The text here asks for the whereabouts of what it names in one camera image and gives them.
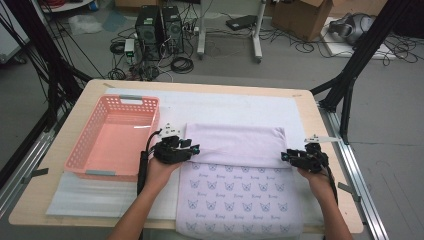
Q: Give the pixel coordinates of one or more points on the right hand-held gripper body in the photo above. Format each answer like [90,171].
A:
[308,160]

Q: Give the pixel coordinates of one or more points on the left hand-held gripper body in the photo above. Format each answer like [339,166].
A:
[170,151]

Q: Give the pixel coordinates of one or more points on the lilac printed towel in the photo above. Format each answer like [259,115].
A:
[233,186]

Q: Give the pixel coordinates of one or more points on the pink plastic basket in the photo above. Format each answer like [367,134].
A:
[113,143]

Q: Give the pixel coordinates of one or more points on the person's right hand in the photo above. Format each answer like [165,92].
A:
[316,185]

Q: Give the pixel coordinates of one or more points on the person's left hand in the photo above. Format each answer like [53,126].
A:
[160,176]

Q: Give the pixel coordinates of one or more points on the white grid mat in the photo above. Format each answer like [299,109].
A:
[233,106]

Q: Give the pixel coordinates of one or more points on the white metal stand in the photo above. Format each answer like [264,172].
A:
[201,40]

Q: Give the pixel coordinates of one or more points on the white floor board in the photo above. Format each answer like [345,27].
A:
[336,50]

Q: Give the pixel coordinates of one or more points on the small white power device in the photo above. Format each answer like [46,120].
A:
[129,46]

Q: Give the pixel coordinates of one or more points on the black computer tower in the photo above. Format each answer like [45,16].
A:
[172,30]
[148,33]

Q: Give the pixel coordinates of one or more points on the open cardboard box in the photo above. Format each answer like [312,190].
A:
[300,20]

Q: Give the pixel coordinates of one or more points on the flat black device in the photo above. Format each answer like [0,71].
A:
[241,22]

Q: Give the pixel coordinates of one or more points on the grey headset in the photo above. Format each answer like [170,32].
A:
[353,28]

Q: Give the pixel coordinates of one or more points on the clear plastic bag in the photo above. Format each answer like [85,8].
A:
[85,24]

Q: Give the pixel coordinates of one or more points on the round white table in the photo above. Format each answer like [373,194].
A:
[66,7]

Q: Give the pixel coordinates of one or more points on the white cabinet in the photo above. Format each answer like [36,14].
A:
[10,43]

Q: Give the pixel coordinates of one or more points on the aluminium rail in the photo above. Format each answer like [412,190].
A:
[30,156]
[353,160]

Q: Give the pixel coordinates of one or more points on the black metal frame post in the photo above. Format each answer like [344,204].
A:
[366,43]
[33,36]

